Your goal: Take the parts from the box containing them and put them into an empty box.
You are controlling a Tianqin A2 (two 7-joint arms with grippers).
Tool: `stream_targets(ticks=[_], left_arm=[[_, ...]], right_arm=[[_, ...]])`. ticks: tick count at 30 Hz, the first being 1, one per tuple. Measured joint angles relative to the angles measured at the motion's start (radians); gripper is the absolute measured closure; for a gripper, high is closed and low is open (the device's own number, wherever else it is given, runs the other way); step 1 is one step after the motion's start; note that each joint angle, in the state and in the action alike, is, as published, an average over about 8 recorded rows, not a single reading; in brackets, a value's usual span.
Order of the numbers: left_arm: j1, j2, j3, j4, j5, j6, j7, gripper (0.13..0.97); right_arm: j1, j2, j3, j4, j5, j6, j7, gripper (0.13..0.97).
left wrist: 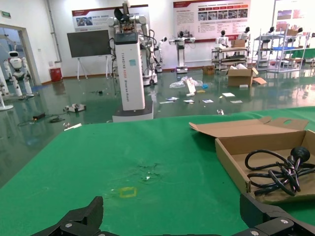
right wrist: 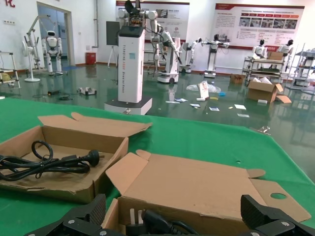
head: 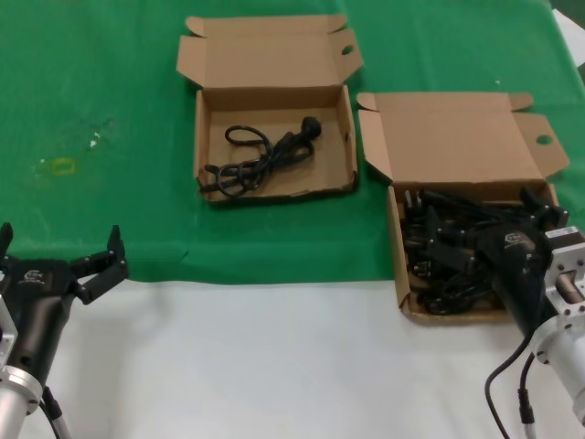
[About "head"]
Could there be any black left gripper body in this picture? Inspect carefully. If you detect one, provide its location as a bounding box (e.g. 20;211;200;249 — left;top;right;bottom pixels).
0;258;79;381

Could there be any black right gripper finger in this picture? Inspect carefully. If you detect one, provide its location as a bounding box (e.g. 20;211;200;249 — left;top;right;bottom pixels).
426;204;494;276
522;186;570;232

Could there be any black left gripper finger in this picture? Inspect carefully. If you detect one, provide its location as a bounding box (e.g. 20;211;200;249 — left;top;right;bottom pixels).
68;224;131;306
0;222;14;275

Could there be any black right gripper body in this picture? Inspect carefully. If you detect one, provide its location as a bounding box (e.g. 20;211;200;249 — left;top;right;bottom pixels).
478;219;558;340

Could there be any open cardboard box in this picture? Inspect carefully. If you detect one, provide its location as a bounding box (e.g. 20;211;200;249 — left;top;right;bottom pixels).
175;13;366;203
356;91;572;327

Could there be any yellow tape square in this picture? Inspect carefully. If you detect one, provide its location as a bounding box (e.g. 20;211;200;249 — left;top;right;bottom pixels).
50;157;77;177

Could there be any white paper sheet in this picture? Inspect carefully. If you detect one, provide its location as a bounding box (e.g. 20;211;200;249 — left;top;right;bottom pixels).
550;7;585;52

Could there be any green table cloth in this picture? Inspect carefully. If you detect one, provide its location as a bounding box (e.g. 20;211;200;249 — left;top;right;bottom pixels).
0;0;585;287

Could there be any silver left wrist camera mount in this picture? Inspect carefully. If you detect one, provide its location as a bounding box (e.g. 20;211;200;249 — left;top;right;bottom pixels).
0;292;20;367

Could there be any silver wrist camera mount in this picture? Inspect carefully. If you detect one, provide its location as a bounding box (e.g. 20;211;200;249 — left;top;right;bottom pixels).
0;292;20;367
542;226;585;333

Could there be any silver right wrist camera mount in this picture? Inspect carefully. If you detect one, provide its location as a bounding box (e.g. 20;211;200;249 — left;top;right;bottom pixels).
542;226;585;333

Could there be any left arm connector cable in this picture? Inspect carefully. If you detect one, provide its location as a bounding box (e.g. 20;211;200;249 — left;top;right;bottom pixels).
38;386;72;439

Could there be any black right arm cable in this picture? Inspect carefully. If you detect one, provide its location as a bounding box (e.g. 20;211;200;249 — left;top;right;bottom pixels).
484;336;534;439

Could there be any silver tipped right connector cable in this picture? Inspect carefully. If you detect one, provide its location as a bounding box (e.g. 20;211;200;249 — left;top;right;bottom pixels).
516;354;536;439

